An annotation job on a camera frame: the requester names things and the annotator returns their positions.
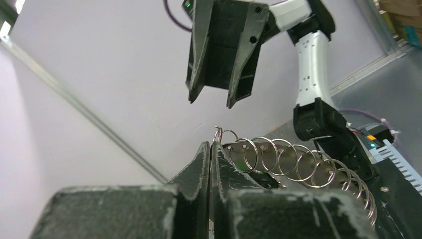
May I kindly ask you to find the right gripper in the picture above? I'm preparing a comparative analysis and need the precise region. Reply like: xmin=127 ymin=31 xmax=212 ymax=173
xmin=185 ymin=0 xmax=269 ymax=108

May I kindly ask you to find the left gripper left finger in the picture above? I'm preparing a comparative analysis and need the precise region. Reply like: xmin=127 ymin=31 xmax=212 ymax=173
xmin=30 ymin=142 xmax=211 ymax=239

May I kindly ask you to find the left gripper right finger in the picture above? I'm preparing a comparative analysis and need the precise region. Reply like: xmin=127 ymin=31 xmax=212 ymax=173
xmin=212 ymin=142 xmax=377 ymax=239

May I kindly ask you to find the metal disc keyring with rings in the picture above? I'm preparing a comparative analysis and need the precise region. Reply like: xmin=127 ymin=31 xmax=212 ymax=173
xmin=223 ymin=136 xmax=377 ymax=228

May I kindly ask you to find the green key tag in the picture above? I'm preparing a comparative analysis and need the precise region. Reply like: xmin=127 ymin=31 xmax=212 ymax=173
xmin=234 ymin=160 xmax=279 ymax=189

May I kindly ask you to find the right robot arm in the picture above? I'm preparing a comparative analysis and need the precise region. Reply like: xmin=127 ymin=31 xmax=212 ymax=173
xmin=182 ymin=0 xmax=376 ymax=181

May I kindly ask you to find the white cable duct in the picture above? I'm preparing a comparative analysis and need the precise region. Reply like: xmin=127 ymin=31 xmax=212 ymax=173
xmin=369 ymin=139 xmax=422 ymax=195

